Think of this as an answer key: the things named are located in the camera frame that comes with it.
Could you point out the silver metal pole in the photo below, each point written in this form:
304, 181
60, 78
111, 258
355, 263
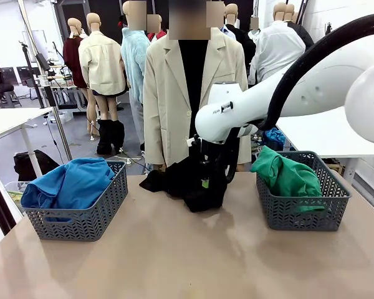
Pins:
62, 130

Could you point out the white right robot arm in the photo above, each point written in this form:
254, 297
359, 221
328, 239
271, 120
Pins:
299, 93

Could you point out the mannequin with white shirt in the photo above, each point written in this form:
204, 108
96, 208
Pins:
274, 53

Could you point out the clear plastic bin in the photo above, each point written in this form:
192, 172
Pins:
14, 190

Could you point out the mannequin with black jacket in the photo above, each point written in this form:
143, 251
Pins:
246, 50

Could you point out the mannequin with red garment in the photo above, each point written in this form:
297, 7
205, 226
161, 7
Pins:
156, 32

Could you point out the white table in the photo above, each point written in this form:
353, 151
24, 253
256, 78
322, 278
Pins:
330, 140
9, 120

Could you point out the black fuzzy boots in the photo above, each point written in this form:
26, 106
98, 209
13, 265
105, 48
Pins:
110, 137

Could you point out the mannequin with dark jacket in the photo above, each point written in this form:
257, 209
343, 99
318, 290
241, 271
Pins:
303, 34

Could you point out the grey perforated plastic basket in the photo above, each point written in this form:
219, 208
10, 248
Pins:
81, 227
283, 218

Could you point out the black light stand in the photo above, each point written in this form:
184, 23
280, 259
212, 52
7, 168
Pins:
329, 29

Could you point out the mannequin with maroon top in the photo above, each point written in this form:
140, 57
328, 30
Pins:
71, 59

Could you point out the green garment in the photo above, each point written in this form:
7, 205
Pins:
286, 177

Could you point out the person in beige blazer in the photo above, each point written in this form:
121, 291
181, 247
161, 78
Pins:
165, 109

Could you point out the cluttered workbench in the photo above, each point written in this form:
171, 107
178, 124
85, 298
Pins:
65, 90

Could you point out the mannequin with light blue shirt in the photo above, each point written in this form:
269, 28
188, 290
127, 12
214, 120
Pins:
132, 62

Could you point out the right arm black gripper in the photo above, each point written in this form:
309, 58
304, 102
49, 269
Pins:
206, 157

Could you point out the black tripod with monitor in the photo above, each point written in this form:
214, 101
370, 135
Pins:
34, 84

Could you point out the person left hand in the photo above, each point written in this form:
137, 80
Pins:
241, 167

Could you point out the mannequin with cream jacket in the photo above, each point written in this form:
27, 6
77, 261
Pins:
103, 68

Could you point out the black stool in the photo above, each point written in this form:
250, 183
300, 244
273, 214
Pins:
11, 98

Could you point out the cardboard box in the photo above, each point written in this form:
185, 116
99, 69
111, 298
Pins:
335, 168

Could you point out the black bag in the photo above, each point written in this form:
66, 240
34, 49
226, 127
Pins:
31, 165

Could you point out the black garment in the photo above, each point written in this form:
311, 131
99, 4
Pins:
202, 199

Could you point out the blue bag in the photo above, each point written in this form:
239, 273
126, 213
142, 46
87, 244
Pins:
274, 135

